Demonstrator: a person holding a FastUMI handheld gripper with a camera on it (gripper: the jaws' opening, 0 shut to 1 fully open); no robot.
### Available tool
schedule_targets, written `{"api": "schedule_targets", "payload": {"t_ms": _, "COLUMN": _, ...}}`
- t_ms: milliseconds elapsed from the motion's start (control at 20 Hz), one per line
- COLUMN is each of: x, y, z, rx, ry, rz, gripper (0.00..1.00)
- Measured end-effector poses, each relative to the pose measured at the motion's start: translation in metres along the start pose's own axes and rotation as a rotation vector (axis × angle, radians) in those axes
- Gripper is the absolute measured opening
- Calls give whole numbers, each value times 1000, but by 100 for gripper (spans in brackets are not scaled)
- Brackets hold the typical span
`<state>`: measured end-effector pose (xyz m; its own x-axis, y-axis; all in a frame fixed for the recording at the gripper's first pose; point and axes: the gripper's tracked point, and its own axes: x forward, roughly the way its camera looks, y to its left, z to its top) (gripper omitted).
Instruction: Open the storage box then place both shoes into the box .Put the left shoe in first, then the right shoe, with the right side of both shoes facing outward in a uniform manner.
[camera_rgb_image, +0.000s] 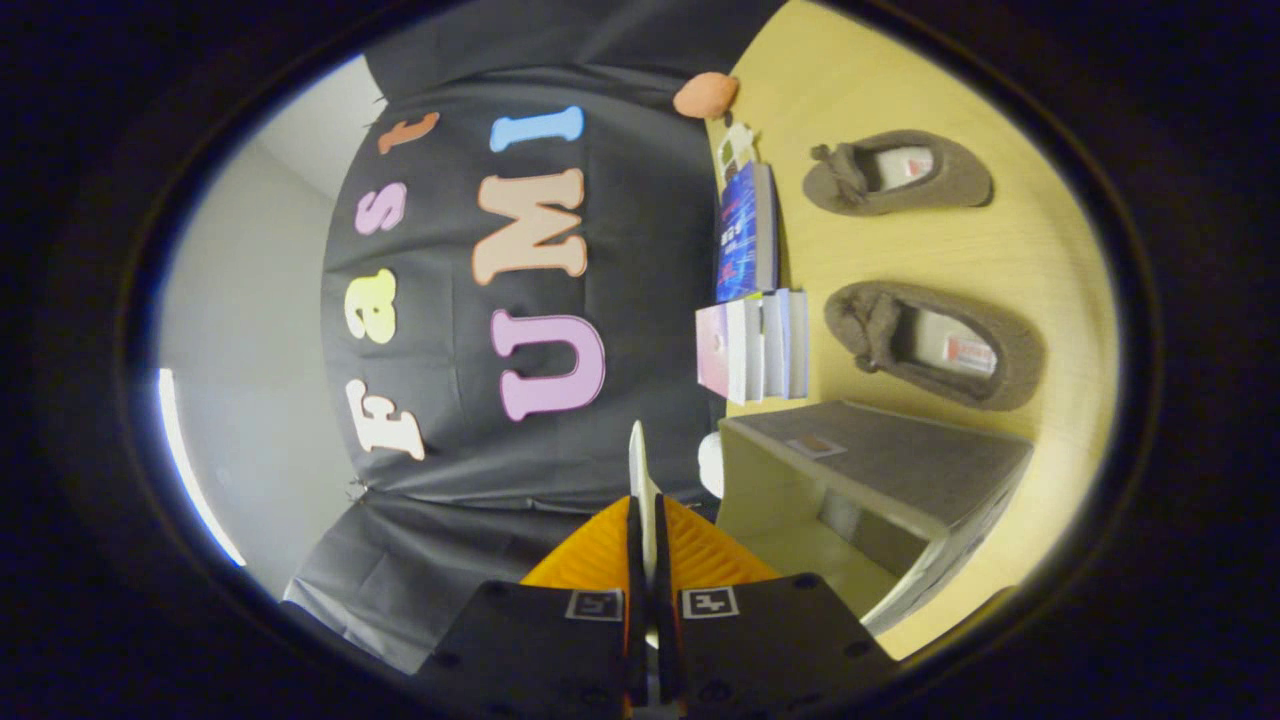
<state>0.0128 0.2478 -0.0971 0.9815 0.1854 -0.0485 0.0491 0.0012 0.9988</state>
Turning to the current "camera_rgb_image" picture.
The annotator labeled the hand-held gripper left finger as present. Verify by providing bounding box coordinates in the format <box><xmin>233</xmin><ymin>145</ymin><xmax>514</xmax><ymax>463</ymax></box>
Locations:
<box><xmin>412</xmin><ymin>493</ymin><xmax>648</xmax><ymax>715</ymax></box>

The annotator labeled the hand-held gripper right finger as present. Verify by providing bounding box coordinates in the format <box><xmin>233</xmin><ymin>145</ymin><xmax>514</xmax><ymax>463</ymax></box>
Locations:
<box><xmin>652</xmin><ymin>493</ymin><xmax>897</xmax><ymax>715</ymax></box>

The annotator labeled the grey fuzzy slipper shoe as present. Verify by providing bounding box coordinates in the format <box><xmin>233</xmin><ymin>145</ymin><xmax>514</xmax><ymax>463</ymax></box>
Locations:
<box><xmin>824</xmin><ymin>281</ymin><xmax>1047</xmax><ymax>412</ymax></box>
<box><xmin>802</xmin><ymin>129</ymin><xmax>994</xmax><ymax>217</ymax></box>

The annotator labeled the white round object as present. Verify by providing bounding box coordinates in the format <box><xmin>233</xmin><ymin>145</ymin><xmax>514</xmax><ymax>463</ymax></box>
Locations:
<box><xmin>697</xmin><ymin>432</ymin><xmax>726</xmax><ymax>499</ymax></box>

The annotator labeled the pink cover book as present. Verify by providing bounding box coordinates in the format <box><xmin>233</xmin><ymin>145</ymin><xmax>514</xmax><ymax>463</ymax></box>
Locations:
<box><xmin>696</xmin><ymin>299</ymin><xmax>749</xmax><ymax>405</ymax></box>

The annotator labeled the white book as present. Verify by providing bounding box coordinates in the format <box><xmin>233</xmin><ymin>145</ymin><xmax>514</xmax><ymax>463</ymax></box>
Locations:
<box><xmin>745</xmin><ymin>291</ymin><xmax>784</xmax><ymax>402</ymax></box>

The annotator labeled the pale blue book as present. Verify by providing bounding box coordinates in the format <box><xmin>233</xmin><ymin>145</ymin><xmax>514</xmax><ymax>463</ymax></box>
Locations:
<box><xmin>779</xmin><ymin>289</ymin><xmax>810</xmax><ymax>400</ymax></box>

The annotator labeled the blue cover book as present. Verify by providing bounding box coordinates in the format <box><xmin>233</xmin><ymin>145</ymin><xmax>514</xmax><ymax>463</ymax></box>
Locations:
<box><xmin>714</xmin><ymin>160</ymin><xmax>780</xmax><ymax>305</ymax></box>

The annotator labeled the black backdrop cloth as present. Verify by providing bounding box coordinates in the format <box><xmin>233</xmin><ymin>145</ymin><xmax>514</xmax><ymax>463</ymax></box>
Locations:
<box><xmin>283</xmin><ymin>0</ymin><xmax>791</xmax><ymax>676</ymax></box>

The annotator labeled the white tray of grains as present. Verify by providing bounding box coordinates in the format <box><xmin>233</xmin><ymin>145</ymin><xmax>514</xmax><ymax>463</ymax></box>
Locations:
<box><xmin>717</xmin><ymin>121</ymin><xmax>762</xmax><ymax>191</ymax></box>

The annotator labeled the orange fuzzy sponge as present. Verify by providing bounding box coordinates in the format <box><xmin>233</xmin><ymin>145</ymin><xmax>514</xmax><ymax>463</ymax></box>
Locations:
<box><xmin>672</xmin><ymin>71</ymin><xmax>742</xmax><ymax>121</ymax></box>

